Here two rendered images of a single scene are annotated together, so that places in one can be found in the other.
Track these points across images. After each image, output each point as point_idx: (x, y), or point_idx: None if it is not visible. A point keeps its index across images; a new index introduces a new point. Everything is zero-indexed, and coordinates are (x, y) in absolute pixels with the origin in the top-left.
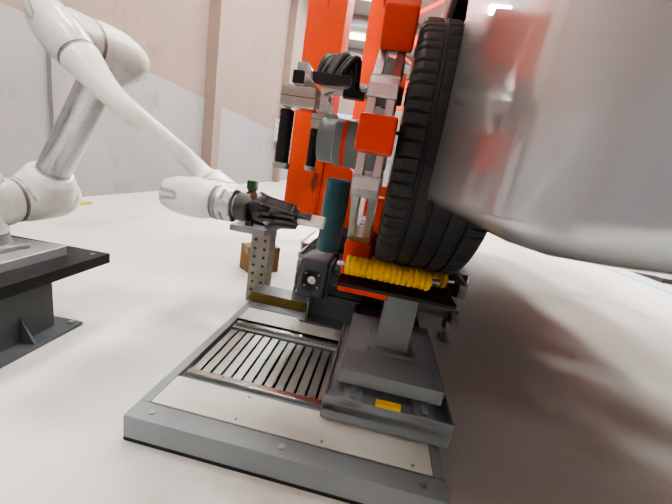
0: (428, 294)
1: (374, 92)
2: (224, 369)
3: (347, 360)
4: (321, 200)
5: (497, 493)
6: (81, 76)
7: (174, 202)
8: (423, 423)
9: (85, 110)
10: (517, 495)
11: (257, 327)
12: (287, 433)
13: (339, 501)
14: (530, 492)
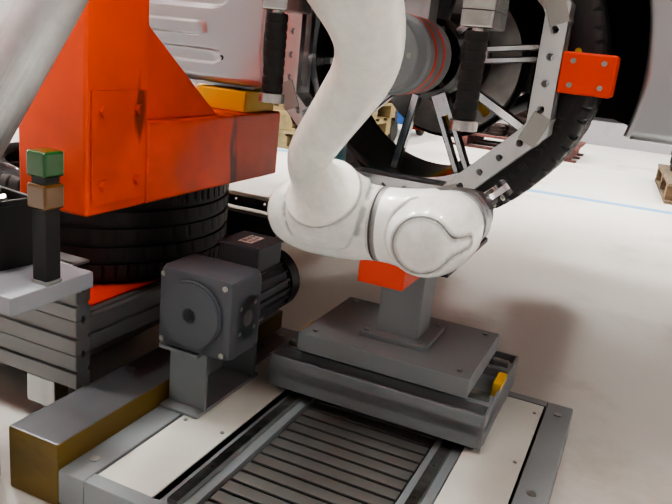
0: None
1: (570, 16)
2: None
3: (449, 370)
4: (152, 150)
5: (521, 393)
6: (393, 4)
7: (468, 254)
8: (511, 373)
9: (51, 67)
10: (521, 384)
11: (209, 475)
12: (507, 486)
13: (553, 490)
14: (516, 376)
